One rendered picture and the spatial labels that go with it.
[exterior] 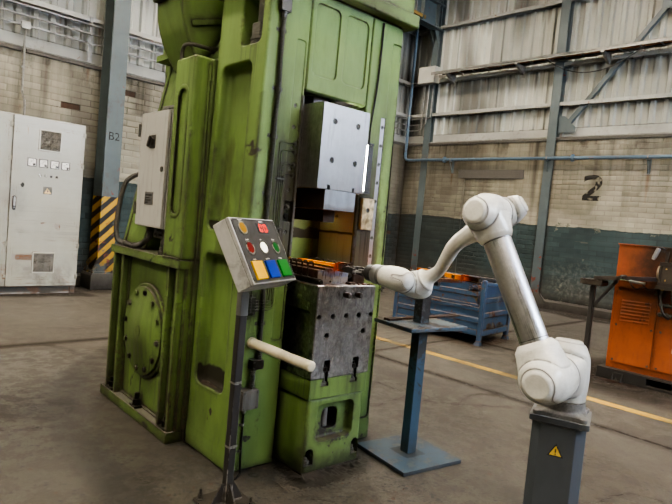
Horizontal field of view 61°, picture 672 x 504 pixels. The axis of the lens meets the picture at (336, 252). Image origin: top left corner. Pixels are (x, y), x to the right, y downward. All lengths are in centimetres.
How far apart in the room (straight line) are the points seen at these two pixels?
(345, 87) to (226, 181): 77
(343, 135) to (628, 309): 374
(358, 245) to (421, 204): 907
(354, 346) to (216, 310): 72
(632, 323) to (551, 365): 386
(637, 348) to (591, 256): 461
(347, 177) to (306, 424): 119
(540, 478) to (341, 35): 216
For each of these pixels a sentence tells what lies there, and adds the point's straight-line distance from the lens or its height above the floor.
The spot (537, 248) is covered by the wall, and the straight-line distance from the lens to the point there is 1064.
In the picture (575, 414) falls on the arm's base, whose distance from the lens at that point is 224.
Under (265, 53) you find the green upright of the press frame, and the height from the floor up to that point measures 194.
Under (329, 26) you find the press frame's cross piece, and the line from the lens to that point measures 299.
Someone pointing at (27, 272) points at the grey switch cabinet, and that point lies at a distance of 766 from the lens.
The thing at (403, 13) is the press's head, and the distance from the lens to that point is 328.
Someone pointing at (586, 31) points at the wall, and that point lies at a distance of 1121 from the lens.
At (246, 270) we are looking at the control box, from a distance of 215.
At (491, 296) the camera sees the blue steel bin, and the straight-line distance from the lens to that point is 657.
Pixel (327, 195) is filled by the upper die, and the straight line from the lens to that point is 270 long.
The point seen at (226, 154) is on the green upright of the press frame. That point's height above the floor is 150.
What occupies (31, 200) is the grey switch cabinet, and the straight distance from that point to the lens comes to 760.
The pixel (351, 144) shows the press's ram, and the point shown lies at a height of 160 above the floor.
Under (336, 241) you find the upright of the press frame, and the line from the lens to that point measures 313.
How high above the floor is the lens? 123
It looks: 3 degrees down
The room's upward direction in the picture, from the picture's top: 5 degrees clockwise
